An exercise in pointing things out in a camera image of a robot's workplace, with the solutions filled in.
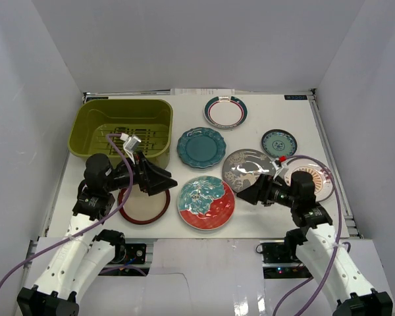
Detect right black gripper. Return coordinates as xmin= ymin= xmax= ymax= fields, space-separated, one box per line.
xmin=236 ymin=174 xmax=298 ymax=209

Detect grey deer pattern plate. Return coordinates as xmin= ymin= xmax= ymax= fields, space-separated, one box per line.
xmin=222 ymin=149 xmax=276 ymax=193

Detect beige plate with red rim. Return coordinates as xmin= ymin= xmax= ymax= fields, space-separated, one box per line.
xmin=119 ymin=186 xmax=171 ymax=225

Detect red and teal floral plate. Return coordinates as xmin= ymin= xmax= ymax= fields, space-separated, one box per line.
xmin=176 ymin=176 xmax=236 ymax=231

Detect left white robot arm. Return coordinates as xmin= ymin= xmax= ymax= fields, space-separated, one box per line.
xmin=17 ymin=152 xmax=177 ymax=315

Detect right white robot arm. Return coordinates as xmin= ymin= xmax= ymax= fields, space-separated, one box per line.
xmin=237 ymin=171 xmax=393 ymax=315

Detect green plastic bin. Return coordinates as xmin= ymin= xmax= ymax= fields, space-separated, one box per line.
xmin=68 ymin=99 xmax=173 ymax=169

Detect small green blue patterned plate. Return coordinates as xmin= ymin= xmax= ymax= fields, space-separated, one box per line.
xmin=261 ymin=129 xmax=298 ymax=157

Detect teal scalloped plate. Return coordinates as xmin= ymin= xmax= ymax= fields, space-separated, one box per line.
xmin=176 ymin=127 xmax=226 ymax=169

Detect white plate with orange pattern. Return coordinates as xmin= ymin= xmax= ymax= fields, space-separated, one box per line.
xmin=284 ymin=159 xmax=334 ymax=202

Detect white plate with teal rim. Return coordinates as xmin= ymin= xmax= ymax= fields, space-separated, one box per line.
xmin=203 ymin=96 xmax=248 ymax=130

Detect papers at back edge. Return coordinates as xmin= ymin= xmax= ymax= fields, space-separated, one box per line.
xmin=171 ymin=88 xmax=235 ymax=96

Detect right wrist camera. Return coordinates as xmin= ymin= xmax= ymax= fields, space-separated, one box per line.
xmin=272 ymin=156 xmax=288 ymax=179

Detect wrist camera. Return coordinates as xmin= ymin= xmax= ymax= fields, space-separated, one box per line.
xmin=272 ymin=156 xmax=288 ymax=179
xmin=120 ymin=133 xmax=142 ymax=163

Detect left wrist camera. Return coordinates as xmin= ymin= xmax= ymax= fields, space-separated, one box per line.
xmin=120 ymin=133 xmax=142 ymax=163

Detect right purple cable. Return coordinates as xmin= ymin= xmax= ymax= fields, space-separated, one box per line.
xmin=272 ymin=154 xmax=352 ymax=316

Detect purple cable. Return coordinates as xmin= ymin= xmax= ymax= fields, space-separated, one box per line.
xmin=0 ymin=132 xmax=134 ymax=316
xmin=272 ymin=154 xmax=352 ymax=316

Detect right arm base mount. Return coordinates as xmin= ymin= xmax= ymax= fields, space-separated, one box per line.
xmin=255 ymin=242 xmax=301 ymax=264

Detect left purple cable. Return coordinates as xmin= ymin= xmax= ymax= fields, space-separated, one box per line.
xmin=0 ymin=132 xmax=134 ymax=316

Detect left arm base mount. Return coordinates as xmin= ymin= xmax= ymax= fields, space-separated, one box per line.
xmin=111 ymin=243 xmax=147 ymax=265

